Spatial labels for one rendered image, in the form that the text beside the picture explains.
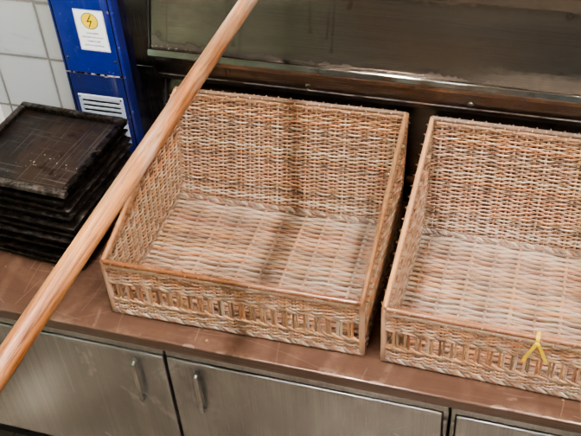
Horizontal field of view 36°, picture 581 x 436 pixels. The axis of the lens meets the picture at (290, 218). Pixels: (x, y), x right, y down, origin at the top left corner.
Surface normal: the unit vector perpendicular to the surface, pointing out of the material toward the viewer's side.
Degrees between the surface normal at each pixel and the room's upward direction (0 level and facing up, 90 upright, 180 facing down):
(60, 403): 90
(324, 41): 70
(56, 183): 0
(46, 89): 90
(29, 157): 0
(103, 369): 90
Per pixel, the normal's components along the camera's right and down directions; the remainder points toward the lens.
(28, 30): -0.29, 0.64
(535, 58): -0.29, 0.35
